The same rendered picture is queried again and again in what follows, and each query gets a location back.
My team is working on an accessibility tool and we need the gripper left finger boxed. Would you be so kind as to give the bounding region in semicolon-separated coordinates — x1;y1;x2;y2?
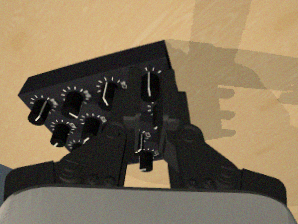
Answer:
3;67;142;203

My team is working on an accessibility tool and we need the black knob box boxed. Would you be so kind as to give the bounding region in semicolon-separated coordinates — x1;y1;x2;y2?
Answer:
18;40;172;172

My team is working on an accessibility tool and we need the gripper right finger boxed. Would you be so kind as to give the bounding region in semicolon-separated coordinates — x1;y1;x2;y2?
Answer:
157;69;287;206

